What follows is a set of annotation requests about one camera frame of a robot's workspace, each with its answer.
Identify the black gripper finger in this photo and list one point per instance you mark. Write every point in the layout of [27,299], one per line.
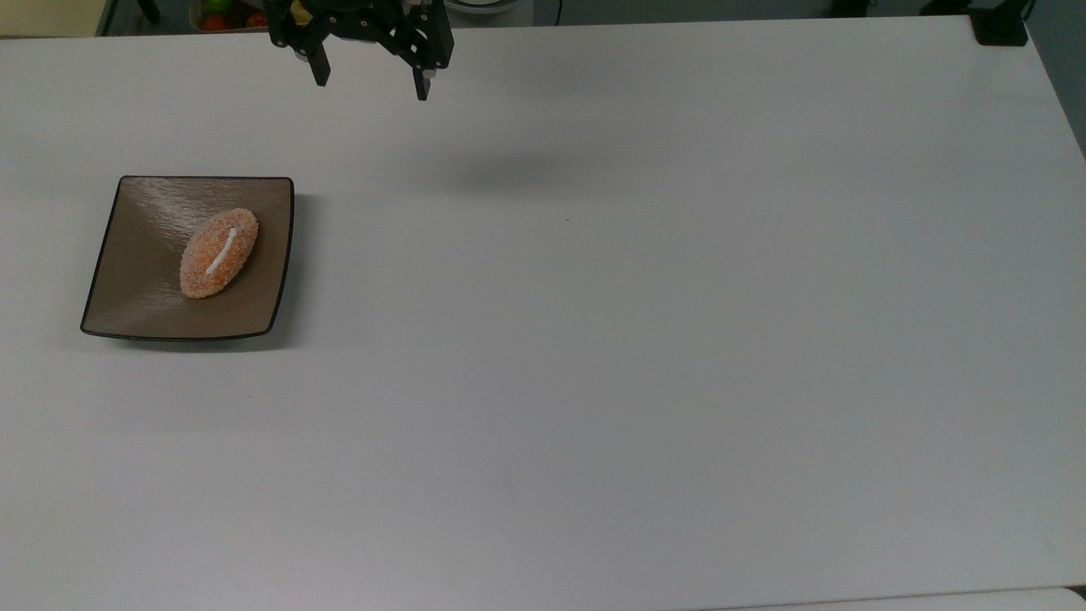
[423,85]
[320,68]

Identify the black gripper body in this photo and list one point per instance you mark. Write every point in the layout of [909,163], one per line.
[373,24]

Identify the orange sugared bread roll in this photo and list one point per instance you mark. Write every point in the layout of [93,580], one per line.
[219,254]

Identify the brown square ceramic plate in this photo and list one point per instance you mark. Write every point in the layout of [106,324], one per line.
[136,288]

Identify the white bowl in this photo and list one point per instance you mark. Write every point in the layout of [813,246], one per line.
[479,5]

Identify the container of colourful fruit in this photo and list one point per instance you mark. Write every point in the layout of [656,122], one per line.
[225,15]

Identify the black stand base clamp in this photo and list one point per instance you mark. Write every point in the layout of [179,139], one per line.
[1001,27]

